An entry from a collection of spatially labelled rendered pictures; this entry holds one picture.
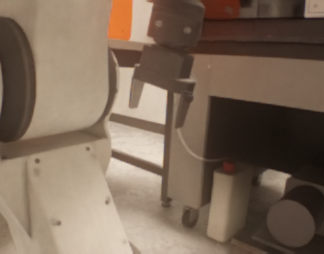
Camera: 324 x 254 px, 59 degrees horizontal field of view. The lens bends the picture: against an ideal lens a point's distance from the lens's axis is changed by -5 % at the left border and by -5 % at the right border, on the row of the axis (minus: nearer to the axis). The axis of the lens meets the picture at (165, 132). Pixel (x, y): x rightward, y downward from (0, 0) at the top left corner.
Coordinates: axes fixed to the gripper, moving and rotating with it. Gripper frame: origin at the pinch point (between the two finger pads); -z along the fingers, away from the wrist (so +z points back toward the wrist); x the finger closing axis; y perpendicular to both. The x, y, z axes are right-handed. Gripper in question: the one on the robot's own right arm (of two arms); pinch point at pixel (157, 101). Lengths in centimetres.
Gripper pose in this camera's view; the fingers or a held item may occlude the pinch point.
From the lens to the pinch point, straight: 54.8
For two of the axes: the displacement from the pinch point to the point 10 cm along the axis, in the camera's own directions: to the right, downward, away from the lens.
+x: -7.8, -3.6, 5.0
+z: 2.2, -9.2, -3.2
